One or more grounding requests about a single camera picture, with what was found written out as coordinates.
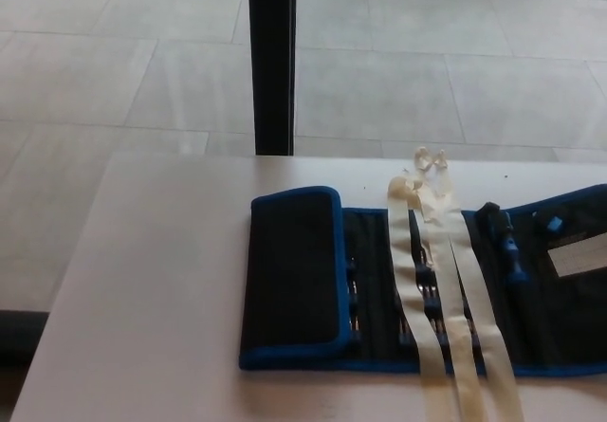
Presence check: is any black blue-trimmed toolkit pouch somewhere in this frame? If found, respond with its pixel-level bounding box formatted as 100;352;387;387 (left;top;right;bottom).
238;184;607;378

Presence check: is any beige masking tape strip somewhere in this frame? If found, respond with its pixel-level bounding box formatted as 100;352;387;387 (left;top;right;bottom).
416;191;487;422
412;145;525;422
387;174;451;422

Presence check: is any small blue adapter piece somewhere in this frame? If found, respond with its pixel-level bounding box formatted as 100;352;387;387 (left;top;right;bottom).
531;211;563;235

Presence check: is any white label card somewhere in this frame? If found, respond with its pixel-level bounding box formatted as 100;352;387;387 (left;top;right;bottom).
545;237;607;279

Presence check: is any black window frame post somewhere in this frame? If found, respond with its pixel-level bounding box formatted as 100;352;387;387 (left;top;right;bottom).
246;0;299;156

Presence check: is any blue and black screwdriver handle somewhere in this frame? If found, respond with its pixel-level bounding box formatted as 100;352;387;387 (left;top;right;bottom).
476;200;527;285

